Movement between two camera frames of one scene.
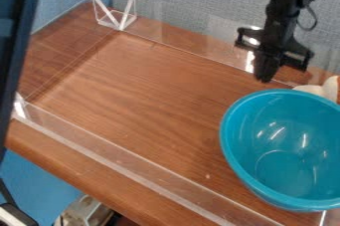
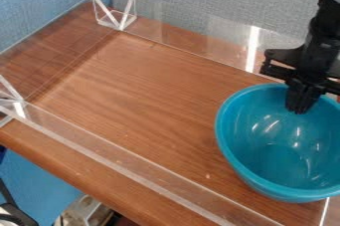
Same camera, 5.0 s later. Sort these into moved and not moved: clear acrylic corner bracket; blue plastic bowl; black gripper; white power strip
Moved: black gripper
Not moved: blue plastic bowl; white power strip; clear acrylic corner bracket
